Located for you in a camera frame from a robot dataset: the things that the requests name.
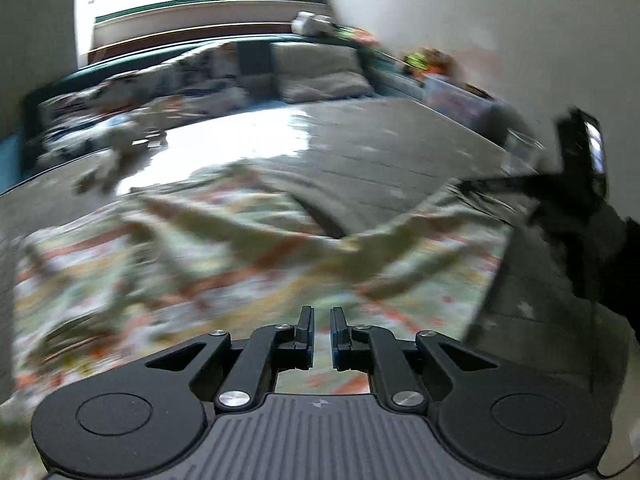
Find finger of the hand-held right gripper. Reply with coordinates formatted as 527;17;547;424
450;172;563;200

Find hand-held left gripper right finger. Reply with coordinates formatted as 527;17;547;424
330;306;497;416

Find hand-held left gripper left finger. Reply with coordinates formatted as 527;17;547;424
145;306;316;413

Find clear plastic box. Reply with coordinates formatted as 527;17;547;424
424;76;503;142

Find colourful toys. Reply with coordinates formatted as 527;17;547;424
402;47;453;80

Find teal sofa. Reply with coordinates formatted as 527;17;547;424
0;32;436;176

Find grey cushion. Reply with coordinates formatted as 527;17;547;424
271;42;377;104

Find small white plush toy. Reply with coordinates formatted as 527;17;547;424
291;11;337;37

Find white plush rabbit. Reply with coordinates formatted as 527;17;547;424
72;122;153;196

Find butterfly print cushion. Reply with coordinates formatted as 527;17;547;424
170;44;249;113
39;72;176;146

